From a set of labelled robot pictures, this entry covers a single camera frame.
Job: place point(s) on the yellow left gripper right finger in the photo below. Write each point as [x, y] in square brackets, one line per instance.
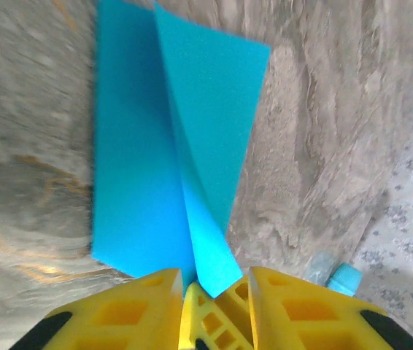
[308, 321]

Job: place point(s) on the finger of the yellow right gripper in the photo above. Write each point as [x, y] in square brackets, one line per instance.
[241, 310]
[203, 321]

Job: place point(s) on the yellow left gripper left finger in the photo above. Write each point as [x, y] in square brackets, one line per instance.
[111, 317]

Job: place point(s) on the teal cloth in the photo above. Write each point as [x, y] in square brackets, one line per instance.
[137, 146]

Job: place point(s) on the light blue tube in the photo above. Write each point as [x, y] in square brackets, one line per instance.
[345, 279]

